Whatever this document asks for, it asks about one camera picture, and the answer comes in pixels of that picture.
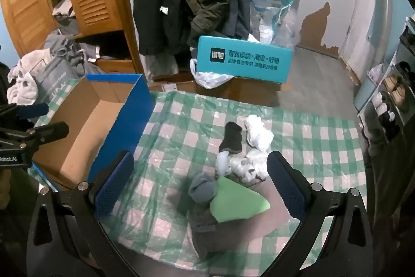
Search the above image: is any clear plastic storage bag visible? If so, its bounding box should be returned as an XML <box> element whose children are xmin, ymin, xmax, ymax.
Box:
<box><xmin>249</xmin><ymin>0</ymin><xmax>295</xmax><ymax>48</ymax></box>

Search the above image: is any black sock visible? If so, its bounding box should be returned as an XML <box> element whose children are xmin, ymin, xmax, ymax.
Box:
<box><xmin>219</xmin><ymin>121</ymin><xmax>244</xmax><ymax>154</ymax></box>

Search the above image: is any grey sock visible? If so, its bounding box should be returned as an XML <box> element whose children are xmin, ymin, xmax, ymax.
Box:
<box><xmin>188</xmin><ymin>173</ymin><xmax>224</xmax><ymax>207</ymax></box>

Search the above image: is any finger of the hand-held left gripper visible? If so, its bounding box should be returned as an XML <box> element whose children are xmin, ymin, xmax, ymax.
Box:
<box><xmin>0</xmin><ymin>121</ymin><xmax>70</xmax><ymax>149</ymax></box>
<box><xmin>0</xmin><ymin>103</ymin><xmax>50</xmax><ymax>119</ymax></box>

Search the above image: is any white patterned sock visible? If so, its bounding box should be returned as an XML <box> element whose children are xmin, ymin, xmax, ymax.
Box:
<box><xmin>229</xmin><ymin>155</ymin><xmax>260</xmax><ymax>184</ymax></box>

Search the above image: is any green checkered tablecloth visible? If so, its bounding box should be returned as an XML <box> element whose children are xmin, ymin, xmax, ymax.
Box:
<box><xmin>29</xmin><ymin>90</ymin><xmax>368</xmax><ymax>277</ymax></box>

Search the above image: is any large white balled sock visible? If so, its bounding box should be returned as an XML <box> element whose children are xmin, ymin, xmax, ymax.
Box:
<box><xmin>244</xmin><ymin>115</ymin><xmax>273</xmax><ymax>152</ymax></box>

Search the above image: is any white plastic bag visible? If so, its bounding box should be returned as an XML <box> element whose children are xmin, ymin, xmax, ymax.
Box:
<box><xmin>190</xmin><ymin>58</ymin><xmax>234</xmax><ymax>89</ymax></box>

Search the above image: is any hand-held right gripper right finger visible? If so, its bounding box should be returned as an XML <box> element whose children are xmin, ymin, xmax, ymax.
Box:
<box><xmin>266</xmin><ymin>150</ymin><xmax>375</xmax><ymax>277</ymax></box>

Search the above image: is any small white sock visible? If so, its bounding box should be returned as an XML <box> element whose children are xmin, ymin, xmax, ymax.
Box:
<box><xmin>246</xmin><ymin>149</ymin><xmax>269</xmax><ymax>181</ymax></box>

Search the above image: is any blue cardboard box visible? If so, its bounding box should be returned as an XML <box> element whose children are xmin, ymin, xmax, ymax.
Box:
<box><xmin>31</xmin><ymin>73</ymin><xmax>155</xmax><ymax>191</ymax></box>

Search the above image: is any grey clothes pile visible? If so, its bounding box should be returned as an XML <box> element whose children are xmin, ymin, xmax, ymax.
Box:
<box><xmin>44</xmin><ymin>0</ymin><xmax>107</xmax><ymax>75</ymax></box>

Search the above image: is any white fluffy towel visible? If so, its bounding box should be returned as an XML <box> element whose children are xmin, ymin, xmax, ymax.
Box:
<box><xmin>6</xmin><ymin>50</ymin><xmax>56</xmax><ymax>105</ymax></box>

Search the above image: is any brown shoe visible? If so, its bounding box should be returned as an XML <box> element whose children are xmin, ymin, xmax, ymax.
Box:
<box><xmin>384</xmin><ymin>75</ymin><xmax>403</xmax><ymax>89</ymax></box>
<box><xmin>391</xmin><ymin>85</ymin><xmax>410</xmax><ymax>102</ymax></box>

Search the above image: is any brown cardboard box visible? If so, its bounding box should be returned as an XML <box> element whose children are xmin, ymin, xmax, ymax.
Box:
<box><xmin>152</xmin><ymin>74</ymin><xmax>282</xmax><ymax>109</ymax></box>

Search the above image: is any grey shoe rack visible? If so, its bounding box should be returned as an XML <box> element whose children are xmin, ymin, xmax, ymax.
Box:
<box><xmin>353</xmin><ymin>17</ymin><xmax>415</xmax><ymax>148</ymax></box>

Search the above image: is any grey printed bag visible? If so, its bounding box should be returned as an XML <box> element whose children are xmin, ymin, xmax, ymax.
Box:
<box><xmin>32</xmin><ymin>58</ymin><xmax>88</xmax><ymax>102</ymax></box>

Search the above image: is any pale blue sock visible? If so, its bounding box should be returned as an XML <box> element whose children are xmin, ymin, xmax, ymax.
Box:
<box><xmin>216</xmin><ymin>152</ymin><xmax>232</xmax><ymax>177</ymax></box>

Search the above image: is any dark grey cloth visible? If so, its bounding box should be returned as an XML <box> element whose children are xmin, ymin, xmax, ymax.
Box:
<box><xmin>186</xmin><ymin>181</ymin><xmax>294</xmax><ymax>260</ymax></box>

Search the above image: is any teal printed box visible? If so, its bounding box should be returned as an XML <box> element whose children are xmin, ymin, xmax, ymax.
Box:
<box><xmin>196</xmin><ymin>35</ymin><xmax>294</xmax><ymax>84</ymax></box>

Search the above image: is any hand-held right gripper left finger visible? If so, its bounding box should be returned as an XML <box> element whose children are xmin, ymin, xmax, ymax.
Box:
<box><xmin>26</xmin><ymin>150</ymin><xmax>140</xmax><ymax>277</ymax></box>

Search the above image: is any light green cloth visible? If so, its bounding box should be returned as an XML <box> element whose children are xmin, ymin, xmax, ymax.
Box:
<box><xmin>209</xmin><ymin>176</ymin><xmax>271</xmax><ymax>223</ymax></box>

